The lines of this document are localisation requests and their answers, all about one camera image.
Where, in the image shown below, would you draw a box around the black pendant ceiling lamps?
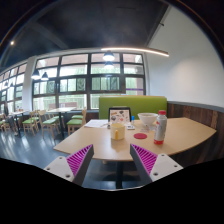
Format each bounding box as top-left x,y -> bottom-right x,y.
30,50 -> 116,82

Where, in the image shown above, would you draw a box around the red-capped clear drink bottle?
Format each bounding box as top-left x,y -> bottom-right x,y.
153,109 -> 168,145

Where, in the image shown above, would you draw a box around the green upholstered bench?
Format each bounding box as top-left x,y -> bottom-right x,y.
98,95 -> 168,120

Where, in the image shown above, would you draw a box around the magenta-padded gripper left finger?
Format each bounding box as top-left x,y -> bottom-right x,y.
43,143 -> 95,187

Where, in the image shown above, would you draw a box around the flat round red coaster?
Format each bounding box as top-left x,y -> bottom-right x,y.
133,132 -> 148,140

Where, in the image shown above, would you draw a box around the cream mug with yellow handle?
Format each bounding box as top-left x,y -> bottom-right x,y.
110,122 -> 126,141

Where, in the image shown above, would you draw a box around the wooden chairs with green seats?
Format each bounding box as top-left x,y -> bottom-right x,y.
0,109 -> 88,139

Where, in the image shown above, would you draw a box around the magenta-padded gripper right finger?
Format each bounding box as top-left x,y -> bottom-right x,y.
129,143 -> 184,185

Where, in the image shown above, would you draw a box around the white bowl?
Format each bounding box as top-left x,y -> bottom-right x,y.
137,112 -> 159,127

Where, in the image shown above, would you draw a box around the black-framed sticker-covered tablet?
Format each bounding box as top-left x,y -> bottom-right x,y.
108,106 -> 132,125

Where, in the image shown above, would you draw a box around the black-framed window wall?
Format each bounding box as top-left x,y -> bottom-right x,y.
0,52 -> 147,114

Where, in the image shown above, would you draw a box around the wooden dining table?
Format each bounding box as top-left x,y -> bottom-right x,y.
9,110 -> 30,136
46,107 -> 76,139

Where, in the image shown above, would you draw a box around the white paper sheets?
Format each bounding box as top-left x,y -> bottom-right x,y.
84,119 -> 110,129

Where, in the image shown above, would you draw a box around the long curved ceiling light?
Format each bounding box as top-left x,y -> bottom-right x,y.
100,46 -> 170,58

